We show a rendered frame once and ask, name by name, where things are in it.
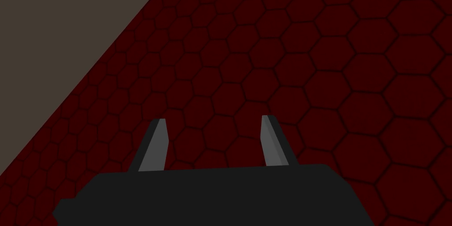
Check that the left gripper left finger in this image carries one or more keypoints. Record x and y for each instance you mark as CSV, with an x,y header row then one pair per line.
x,y
152,150

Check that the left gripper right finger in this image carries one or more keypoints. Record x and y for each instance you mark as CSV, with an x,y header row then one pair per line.
x,y
274,144

